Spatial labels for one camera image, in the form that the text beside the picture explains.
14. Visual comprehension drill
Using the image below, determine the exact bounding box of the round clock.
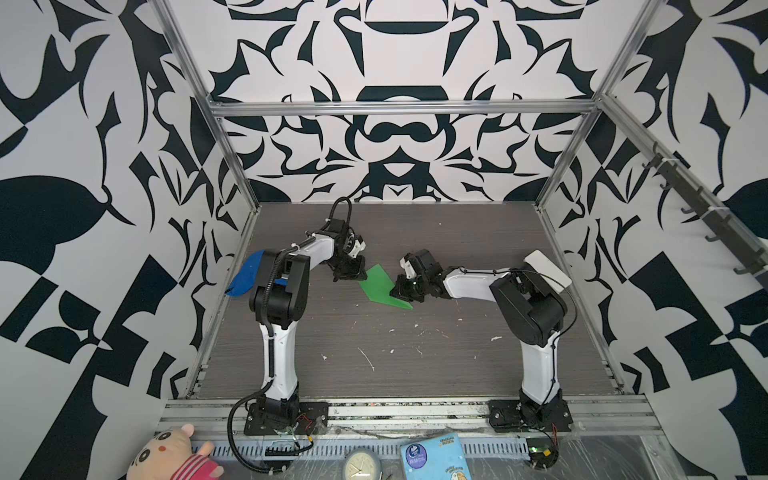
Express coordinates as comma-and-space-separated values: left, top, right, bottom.
342, 448, 383, 480

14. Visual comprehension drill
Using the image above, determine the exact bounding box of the white cable duct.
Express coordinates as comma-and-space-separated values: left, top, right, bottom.
191, 436, 532, 462

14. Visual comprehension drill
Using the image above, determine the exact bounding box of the small electronics board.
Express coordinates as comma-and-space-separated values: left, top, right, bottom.
526, 437, 559, 471

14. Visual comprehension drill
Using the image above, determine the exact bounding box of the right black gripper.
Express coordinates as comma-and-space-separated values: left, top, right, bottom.
388, 274, 431, 303

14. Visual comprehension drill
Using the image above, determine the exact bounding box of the black corrugated cable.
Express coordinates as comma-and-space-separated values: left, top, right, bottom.
226, 196, 355, 475

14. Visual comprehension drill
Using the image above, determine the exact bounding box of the blue cloth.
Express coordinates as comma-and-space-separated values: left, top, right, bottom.
225, 250, 264, 297

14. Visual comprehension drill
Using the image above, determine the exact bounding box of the green square paper sheet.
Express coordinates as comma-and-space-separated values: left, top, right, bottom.
359, 264, 413, 310

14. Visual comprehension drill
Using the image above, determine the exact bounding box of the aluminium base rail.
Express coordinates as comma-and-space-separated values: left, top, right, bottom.
157, 395, 662, 438

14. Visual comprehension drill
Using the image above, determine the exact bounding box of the blue booklet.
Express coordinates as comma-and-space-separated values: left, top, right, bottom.
400, 433, 472, 480

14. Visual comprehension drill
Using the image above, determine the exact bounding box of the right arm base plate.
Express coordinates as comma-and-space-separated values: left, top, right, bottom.
487, 395, 573, 433

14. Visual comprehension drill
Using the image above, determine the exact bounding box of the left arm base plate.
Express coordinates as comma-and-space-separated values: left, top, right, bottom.
243, 399, 330, 436

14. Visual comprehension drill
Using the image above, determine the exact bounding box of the plush toy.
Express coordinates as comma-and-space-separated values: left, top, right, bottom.
126, 423, 224, 480

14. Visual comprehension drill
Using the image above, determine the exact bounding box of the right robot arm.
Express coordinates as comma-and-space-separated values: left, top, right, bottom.
390, 250, 572, 413

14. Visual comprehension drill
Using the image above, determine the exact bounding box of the white box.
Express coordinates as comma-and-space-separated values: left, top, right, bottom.
524, 250, 572, 294

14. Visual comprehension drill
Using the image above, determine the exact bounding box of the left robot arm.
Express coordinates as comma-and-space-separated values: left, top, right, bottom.
249, 218, 367, 425

